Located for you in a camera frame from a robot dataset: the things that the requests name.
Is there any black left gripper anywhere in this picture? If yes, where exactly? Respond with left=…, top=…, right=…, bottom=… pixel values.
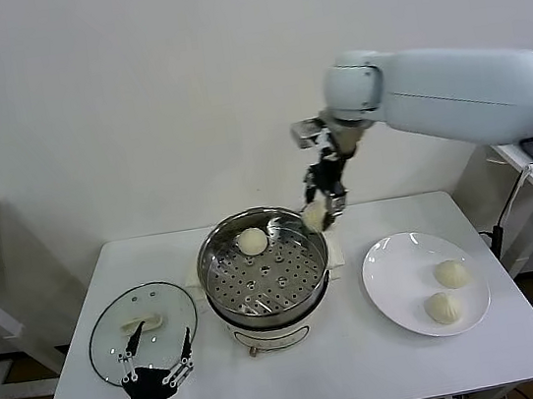
left=96, top=313, right=202, bottom=399

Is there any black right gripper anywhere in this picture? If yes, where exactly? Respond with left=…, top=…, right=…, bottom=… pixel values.
left=292, top=128, right=357, bottom=232

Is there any white steamed baozi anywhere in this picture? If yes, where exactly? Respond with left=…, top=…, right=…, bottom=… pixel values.
left=422, top=288, right=466, bottom=328
left=299, top=199, right=331, bottom=234
left=432, top=256, right=472, bottom=293
left=234, top=225, right=271, bottom=258

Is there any glass lid with white handle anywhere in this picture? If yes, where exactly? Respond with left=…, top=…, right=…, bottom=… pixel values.
left=80, top=275, right=206, bottom=386

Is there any stainless steel steamer basket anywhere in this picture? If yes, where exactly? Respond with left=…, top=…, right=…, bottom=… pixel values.
left=191, top=200, right=336, bottom=324

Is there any white round plate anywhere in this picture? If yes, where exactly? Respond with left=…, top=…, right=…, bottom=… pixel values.
left=357, top=221, right=497, bottom=348

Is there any white electric cooker pot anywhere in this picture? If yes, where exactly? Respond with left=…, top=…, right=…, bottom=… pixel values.
left=181, top=228, right=357, bottom=367

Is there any black power adapter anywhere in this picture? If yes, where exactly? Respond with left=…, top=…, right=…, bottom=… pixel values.
left=478, top=224, right=510, bottom=265

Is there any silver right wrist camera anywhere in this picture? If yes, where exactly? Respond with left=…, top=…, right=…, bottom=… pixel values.
left=288, top=114, right=334, bottom=151

